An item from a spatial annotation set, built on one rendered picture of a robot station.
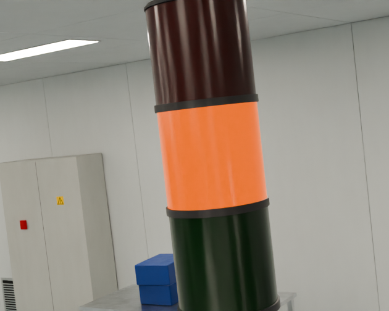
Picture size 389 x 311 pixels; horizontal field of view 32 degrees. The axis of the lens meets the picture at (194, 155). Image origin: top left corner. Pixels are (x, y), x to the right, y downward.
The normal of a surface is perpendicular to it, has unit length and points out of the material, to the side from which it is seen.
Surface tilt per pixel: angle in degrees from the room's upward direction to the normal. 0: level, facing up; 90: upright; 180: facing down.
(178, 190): 90
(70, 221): 90
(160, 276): 90
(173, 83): 90
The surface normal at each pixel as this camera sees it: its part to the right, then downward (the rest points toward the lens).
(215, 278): -0.19, 0.07
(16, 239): -0.55, 0.11
